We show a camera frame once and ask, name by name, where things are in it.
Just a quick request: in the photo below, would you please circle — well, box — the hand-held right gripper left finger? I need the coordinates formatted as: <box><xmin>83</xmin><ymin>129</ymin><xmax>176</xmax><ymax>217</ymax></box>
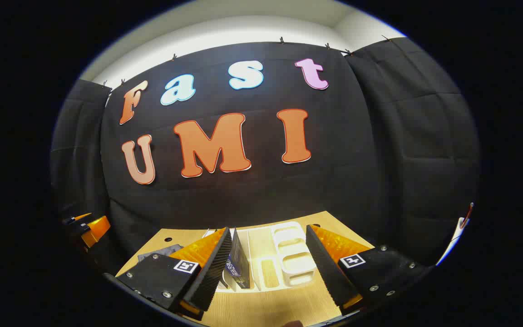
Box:
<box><xmin>115</xmin><ymin>227</ymin><xmax>234</xmax><ymax>321</ymax></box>

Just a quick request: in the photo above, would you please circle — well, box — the white and red equipment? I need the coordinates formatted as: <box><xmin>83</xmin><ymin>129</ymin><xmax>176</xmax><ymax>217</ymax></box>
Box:
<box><xmin>436</xmin><ymin>202</ymin><xmax>475</xmax><ymax>267</ymax></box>

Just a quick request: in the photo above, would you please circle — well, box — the black schoolbag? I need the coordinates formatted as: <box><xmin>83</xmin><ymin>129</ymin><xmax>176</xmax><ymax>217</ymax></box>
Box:
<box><xmin>138</xmin><ymin>244</ymin><xmax>184</xmax><ymax>263</ymax></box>

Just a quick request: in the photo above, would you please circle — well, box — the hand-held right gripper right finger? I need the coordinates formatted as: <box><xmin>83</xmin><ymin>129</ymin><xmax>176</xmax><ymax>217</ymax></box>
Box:
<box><xmin>306</xmin><ymin>224</ymin><xmax>433</xmax><ymax>317</ymax></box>

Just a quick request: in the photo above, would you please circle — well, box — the white plastic bookshelf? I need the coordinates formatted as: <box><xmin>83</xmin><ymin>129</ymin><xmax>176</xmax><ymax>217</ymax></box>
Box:
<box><xmin>202</xmin><ymin>221</ymin><xmax>319</xmax><ymax>292</ymax></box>

